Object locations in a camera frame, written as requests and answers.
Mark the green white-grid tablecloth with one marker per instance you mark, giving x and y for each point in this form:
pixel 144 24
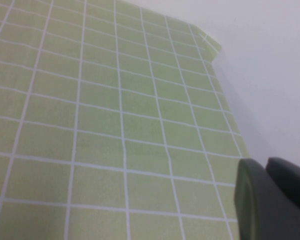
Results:
pixel 90 125

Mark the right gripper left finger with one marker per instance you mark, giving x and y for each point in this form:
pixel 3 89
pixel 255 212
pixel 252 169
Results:
pixel 265 212

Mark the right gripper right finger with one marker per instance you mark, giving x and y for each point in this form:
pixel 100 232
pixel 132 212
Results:
pixel 292 182

